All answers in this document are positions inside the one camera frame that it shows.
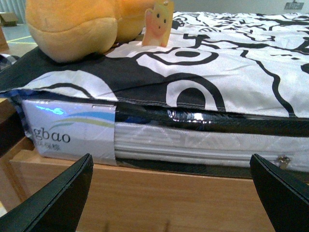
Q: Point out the wooden bed frame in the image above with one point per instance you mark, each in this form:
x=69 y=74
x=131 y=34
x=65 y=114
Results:
x=130 y=199

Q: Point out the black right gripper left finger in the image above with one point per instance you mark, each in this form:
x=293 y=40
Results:
x=58 y=206

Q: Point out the black and white bedsheet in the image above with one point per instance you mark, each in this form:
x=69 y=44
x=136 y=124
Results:
x=253 y=64

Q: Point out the cardboard box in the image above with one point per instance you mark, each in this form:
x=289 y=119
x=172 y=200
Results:
x=8 y=19

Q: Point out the yellow plush dinosaur toy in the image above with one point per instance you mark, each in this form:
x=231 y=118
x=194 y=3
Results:
x=69 y=30

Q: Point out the yellow cartoon hang tag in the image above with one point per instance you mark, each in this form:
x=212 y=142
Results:
x=158 y=22

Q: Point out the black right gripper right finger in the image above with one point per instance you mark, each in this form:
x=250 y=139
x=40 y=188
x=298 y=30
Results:
x=284 y=197

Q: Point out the plastic-wrapped white mattress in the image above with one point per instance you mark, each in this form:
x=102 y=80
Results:
x=162 y=138

